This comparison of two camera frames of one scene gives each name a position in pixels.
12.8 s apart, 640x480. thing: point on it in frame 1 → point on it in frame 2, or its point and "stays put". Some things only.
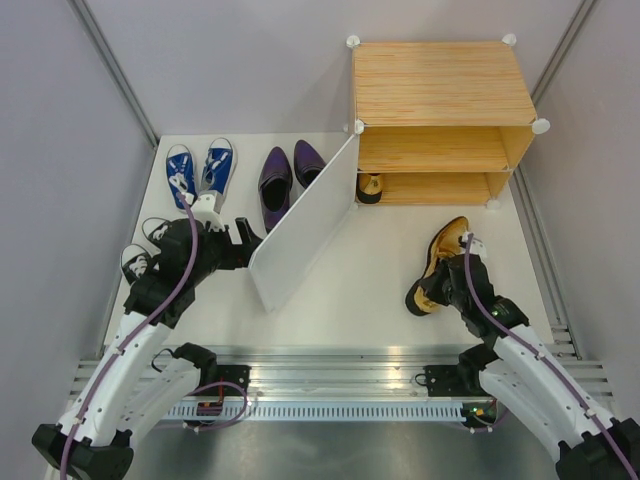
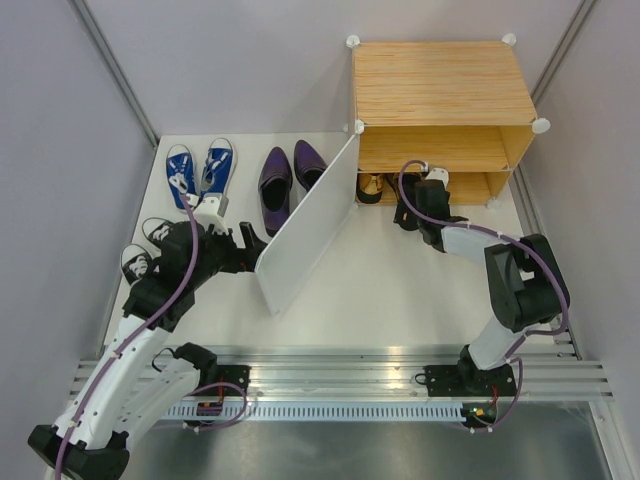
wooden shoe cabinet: x=445 y=122 stays put
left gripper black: x=239 y=255 stays put
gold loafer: x=369 y=187 stays put
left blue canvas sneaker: x=181 y=175 stays put
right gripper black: x=431 y=283 → x=447 y=194
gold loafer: x=445 y=240 → x=405 y=217
